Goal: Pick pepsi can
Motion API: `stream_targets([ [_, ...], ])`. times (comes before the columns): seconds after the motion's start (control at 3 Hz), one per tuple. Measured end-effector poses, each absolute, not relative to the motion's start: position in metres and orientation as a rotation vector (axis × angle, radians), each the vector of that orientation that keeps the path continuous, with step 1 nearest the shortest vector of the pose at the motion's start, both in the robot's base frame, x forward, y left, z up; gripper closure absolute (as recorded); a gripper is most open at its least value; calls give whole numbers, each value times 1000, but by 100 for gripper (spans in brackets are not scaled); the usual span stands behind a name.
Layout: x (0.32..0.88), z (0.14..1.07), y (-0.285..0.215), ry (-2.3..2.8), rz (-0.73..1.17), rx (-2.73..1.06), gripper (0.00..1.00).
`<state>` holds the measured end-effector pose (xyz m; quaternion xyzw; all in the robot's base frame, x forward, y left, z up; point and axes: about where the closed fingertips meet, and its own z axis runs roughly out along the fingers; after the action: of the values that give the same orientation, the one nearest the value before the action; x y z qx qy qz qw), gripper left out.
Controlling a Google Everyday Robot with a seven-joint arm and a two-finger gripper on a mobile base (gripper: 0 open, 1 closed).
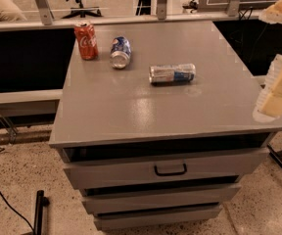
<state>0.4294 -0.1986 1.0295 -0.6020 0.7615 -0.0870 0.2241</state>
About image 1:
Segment black stand foot left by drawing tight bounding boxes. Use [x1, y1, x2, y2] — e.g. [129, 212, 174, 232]
[33, 190, 50, 235]

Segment grey drawer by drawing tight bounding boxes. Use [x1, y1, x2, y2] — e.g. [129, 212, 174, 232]
[94, 205, 221, 231]
[82, 183, 241, 215]
[64, 148, 268, 189]

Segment grey metal railing frame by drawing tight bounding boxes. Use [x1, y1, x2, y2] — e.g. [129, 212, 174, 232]
[0, 0, 282, 34]

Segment top grey drawer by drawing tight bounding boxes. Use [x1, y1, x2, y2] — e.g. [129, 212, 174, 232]
[64, 148, 268, 189]

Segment middle grey drawer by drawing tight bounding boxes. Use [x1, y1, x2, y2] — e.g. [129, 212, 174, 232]
[82, 183, 241, 215]

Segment red coca-cola can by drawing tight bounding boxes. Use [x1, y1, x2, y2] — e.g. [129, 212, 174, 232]
[74, 22, 98, 60]

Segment black drawer handle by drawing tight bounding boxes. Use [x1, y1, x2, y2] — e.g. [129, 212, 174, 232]
[154, 164, 187, 177]

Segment black floor cable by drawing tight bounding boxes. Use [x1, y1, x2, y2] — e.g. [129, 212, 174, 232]
[0, 127, 36, 235]

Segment blue pepsi can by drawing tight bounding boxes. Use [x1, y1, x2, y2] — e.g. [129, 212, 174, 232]
[110, 36, 131, 69]

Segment bottom grey drawer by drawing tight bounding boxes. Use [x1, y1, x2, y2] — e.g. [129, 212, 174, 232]
[94, 205, 221, 231]

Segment grey drawer cabinet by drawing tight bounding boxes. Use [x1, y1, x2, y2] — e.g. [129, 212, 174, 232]
[50, 22, 282, 218]

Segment silver blue red bull can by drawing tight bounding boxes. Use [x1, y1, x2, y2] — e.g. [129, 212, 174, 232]
[149, 64, 196, 84]

